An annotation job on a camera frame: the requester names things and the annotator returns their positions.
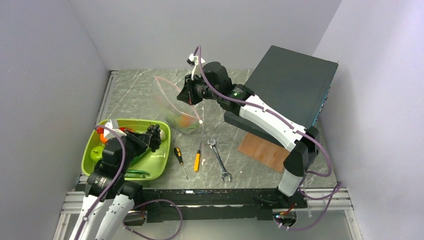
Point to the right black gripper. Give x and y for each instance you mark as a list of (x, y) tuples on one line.
[(187, 95)]

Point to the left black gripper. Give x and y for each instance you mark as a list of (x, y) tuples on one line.
[(141, 140)]

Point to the black grape bunch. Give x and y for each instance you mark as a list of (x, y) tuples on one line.
[(155, 140)]

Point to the clear zip top bag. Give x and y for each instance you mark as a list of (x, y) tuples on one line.
[(164, 96)]

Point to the green orange mango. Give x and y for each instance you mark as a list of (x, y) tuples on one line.
[(182, 122)]

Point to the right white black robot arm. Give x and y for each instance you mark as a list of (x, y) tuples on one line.
[(210, 81)]

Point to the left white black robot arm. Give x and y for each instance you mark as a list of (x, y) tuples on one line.
[(106, 172)]

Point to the green bok choy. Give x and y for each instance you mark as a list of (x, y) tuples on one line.
[(148, 151)]

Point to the red bell pepper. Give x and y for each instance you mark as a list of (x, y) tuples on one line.
[(125, 130)]

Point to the green plastic tray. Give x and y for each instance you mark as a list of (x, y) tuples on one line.
[(153, 163)]

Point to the black yellow screwdriver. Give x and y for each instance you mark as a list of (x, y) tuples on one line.
[(179, 157)]

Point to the dark green cucumber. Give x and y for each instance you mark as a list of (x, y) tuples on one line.
[(132, 173)]

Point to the orange fruit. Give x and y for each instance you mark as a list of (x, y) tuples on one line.
[(102, 138)]

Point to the green apple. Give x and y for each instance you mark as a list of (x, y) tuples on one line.
[(96, 153)]

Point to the orange utility knife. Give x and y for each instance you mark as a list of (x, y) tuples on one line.
[(197, 158)]

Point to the silver open-end wrench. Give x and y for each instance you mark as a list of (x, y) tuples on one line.
[(225, 175)]

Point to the brown wooden board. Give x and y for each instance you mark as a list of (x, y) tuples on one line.
[(263, 151)]

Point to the large dark grey box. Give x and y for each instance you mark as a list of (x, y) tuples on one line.
[(293, 84)]

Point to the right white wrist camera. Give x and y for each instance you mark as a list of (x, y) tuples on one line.
[(194, 61)]

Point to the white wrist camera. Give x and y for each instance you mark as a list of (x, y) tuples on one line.
[(194, 61), (112, 127)]

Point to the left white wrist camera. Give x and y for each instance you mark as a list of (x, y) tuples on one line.
[(112, 127)]

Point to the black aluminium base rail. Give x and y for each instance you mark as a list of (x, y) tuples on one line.
[(158, 205)]

